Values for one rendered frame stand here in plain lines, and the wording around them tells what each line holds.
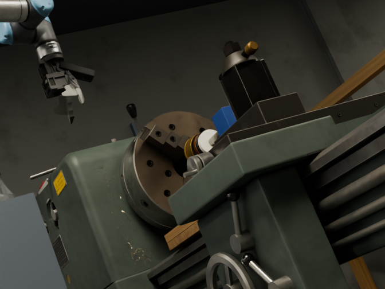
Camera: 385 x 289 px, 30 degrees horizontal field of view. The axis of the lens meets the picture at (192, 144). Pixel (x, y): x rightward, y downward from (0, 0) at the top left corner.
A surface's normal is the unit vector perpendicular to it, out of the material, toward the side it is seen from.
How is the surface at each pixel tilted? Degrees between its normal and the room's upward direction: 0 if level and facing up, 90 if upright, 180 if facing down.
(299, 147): 90
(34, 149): 90
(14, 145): 90
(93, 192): 90
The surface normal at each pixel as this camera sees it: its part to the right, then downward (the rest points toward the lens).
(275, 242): -0.85, 0.23
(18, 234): 0.31, -0.36
